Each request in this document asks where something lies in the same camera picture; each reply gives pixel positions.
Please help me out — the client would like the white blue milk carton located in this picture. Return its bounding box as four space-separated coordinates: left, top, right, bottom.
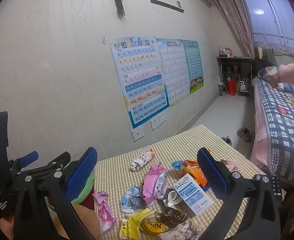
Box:
172 174 214 216

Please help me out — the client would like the long pink snack wrapper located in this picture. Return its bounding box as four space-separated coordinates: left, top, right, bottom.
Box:
93 191 117 233

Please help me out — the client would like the orange snack bag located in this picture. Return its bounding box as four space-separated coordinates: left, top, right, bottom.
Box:
171 160 209 189

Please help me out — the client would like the blue white small wrapper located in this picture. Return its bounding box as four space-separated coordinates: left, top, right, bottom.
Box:
120 186 145 214

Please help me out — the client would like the silver wrapper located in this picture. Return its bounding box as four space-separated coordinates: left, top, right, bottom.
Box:
159 188 182 209

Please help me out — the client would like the brown chocolate wrapper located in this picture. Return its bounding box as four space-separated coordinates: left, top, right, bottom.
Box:
160 207 188 228

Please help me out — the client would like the yellow snack wrapper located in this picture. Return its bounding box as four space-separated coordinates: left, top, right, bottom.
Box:
119 208 166 240

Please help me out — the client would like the white red wrapper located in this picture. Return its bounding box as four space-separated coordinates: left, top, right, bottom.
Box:
130 148 155 171

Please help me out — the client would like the large pink snack bag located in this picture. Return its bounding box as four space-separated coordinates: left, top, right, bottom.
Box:
142 163 168 206

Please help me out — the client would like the green red trash bin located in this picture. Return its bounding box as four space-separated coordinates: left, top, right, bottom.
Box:
46 173 96 212

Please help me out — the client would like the person hand on bed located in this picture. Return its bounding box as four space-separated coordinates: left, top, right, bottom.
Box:
264 73 281 88

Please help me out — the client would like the black remote control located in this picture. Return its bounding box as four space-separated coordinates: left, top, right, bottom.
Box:
271 176 282 203

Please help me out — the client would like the tan fuzzy sleeve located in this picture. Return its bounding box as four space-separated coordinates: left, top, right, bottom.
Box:
52 204 102 239

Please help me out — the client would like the brown shoe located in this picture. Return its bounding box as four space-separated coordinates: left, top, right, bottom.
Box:
236 127 251 141

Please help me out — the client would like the checkered yellow tablecloth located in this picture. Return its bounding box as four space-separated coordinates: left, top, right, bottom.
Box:
94 125 262 239

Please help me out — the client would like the plaid blue bed quilt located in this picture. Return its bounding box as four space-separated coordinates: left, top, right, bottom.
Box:
253 77 294 184

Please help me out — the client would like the red small bin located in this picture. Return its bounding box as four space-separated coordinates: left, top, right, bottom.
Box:
227 80 236 96

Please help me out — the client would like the dark metal shelf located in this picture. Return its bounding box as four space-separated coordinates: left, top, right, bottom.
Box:
216 55 254 97

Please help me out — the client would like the window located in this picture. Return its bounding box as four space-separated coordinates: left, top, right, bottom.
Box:
245 0 294 57

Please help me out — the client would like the pink patterned curtain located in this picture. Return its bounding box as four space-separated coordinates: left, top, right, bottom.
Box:
214 0 255 57

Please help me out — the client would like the white wall outlet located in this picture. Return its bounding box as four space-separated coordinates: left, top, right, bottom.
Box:
131 127 144 142

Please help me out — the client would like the double white wall socket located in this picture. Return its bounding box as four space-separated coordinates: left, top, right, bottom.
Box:
150 112 167 131

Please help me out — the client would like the pinyin wall poster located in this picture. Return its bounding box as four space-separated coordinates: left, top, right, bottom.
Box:
109 36 169 128

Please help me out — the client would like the green blue wall poster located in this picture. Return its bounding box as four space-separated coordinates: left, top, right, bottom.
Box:
182 40 204 93

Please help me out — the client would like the middle white wall poster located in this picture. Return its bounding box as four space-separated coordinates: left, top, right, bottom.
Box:
157 38 190 105

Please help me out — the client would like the black wall rail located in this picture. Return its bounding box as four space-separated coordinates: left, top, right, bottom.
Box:
150 0 184 13

